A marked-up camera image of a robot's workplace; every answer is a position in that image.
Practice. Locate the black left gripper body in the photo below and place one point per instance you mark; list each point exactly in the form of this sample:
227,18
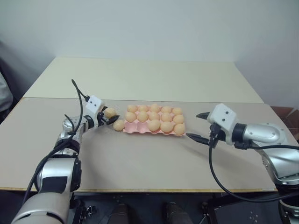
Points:
100,120

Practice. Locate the person in grey clothing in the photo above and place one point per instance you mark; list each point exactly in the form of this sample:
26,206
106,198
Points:
4,93

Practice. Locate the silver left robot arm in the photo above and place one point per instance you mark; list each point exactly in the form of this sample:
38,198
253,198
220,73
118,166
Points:
56,166

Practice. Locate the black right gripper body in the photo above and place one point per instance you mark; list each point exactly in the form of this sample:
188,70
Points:
214,134

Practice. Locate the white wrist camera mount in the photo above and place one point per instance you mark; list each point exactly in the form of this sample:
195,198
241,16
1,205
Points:
223,119
94,103

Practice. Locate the dark rounded brown shape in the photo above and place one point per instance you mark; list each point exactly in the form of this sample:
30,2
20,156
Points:
174,212
122,213

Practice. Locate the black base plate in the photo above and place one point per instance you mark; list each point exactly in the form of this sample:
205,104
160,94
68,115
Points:
245,211

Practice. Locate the beige egg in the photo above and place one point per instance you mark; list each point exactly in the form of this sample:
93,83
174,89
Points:
142,116
178,119
143,108
118,125
154,125
179,129
176,110
153,116
166,116
110,113
166,109
166,126
130,116
154,107
132,108

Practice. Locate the black metal frame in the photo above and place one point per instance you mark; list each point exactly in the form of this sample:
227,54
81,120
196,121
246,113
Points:
88,210

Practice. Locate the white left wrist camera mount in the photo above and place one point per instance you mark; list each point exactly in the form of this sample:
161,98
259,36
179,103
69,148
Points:
94,103

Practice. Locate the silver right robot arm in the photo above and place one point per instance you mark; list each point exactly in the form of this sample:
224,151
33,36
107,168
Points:
264,133

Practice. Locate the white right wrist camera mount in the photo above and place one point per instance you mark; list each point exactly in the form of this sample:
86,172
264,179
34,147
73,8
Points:
223,119

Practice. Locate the pink egg tray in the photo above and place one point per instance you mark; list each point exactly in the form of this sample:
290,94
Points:
136,128

